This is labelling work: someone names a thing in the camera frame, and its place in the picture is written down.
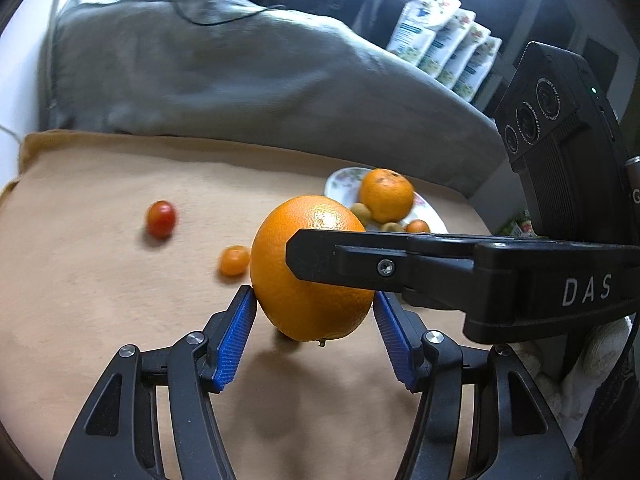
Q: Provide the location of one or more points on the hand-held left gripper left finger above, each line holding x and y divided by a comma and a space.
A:
235, 340

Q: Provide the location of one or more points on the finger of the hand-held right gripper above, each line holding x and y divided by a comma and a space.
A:
340, 260

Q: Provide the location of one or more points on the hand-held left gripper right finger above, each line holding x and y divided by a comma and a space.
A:
395, 345

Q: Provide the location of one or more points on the green olive fruit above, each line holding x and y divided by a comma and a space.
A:
361, 214

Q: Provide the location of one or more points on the orange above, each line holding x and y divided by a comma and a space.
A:
310, 312
386, 197

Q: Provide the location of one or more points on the floral white plate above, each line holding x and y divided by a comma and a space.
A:
342, 180

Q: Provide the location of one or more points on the small mandarin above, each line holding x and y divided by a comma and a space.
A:
417, 226

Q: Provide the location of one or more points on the person's right hand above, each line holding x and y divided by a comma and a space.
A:
607, 345

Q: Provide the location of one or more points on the green printed bag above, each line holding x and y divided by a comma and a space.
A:
520, 223

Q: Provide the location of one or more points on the small orange kumquat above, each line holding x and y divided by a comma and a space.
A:
234, 260

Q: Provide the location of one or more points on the beige blanket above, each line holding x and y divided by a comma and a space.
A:
125, 300

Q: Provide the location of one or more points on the red cherry tomato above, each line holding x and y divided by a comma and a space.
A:
161, 219

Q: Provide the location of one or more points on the white floral refill pouch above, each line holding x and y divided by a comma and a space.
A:
475, 85
462, 67
412, 25
445, 50

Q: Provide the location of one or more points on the grey cushion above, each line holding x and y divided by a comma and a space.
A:
225, 75

